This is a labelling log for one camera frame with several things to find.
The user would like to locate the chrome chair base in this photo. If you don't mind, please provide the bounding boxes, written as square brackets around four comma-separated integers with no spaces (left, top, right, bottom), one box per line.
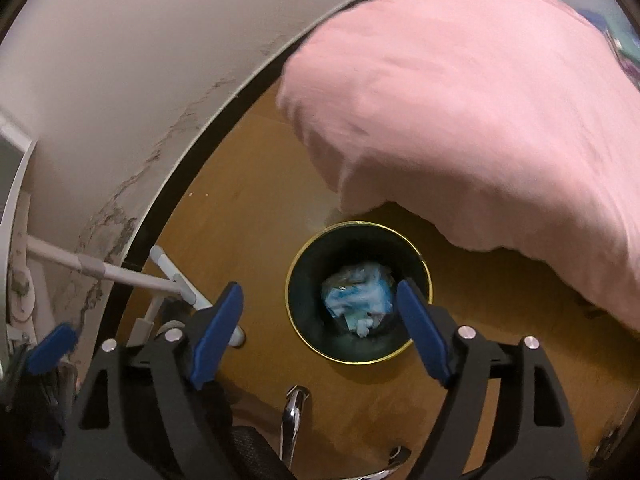
[278,385,411,480]

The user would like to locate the folded clothes pile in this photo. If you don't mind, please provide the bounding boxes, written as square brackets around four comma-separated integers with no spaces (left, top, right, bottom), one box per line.
[577,9,640,87]

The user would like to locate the pink bed blanket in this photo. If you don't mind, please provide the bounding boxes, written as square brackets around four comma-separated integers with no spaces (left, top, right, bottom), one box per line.
[278,0,639,328]

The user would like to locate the white folding table leg frame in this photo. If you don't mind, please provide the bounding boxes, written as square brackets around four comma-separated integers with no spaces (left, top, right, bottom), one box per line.
[6,194,248,349]

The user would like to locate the black gold-rimmed trash bin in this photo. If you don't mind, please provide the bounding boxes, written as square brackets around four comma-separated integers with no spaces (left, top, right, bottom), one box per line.
[285,221,433,365]

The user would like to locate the blue white trash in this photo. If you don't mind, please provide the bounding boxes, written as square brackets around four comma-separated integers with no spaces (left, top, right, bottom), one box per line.
[321,262,394,338]

